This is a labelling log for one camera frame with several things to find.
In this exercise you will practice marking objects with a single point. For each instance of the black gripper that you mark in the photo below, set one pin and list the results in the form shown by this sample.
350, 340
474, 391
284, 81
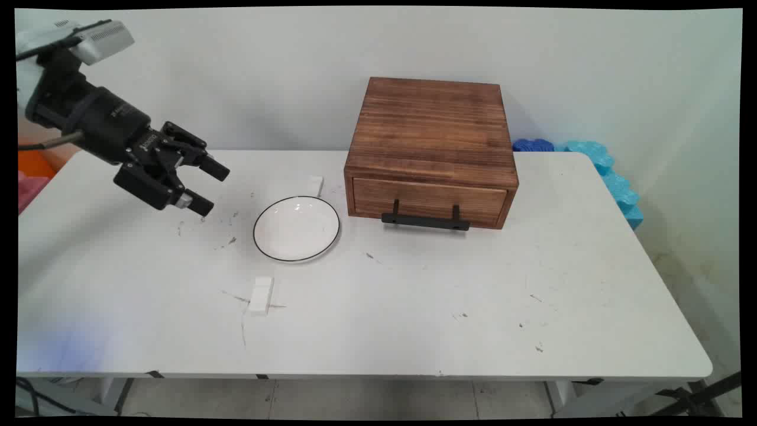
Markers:
103, 121

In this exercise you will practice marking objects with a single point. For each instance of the orange object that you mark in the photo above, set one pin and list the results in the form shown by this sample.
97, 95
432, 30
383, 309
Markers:
34, 164

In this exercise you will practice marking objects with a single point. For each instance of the white plate with black rim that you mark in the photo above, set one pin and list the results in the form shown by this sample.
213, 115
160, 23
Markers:
295, 229

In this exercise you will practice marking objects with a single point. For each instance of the pink object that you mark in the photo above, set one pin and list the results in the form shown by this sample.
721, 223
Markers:
29, 189

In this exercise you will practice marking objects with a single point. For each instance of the white rectangular block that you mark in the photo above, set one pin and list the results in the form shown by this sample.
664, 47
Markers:
261, 294
315, 184

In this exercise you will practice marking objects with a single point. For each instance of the white table leg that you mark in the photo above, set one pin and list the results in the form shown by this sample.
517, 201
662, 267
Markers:
115, 393
559, 396

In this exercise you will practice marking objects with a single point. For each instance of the wooden drawer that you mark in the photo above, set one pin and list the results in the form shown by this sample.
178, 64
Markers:
426, 192

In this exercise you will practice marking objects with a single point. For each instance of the brown wooden drawer box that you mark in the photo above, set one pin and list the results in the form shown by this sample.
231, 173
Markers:
432, 118

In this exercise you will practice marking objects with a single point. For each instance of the dark blue foam piece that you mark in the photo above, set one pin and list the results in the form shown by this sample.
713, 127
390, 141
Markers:
532, 145

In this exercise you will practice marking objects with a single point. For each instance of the cyan foam piece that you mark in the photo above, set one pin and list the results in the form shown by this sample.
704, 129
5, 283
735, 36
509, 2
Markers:
615, 183

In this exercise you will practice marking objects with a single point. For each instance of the black metal stand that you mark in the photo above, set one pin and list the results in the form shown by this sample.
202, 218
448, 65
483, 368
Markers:
698, 396

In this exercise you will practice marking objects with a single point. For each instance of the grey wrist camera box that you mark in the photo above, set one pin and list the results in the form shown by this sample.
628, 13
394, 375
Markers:
103, 38

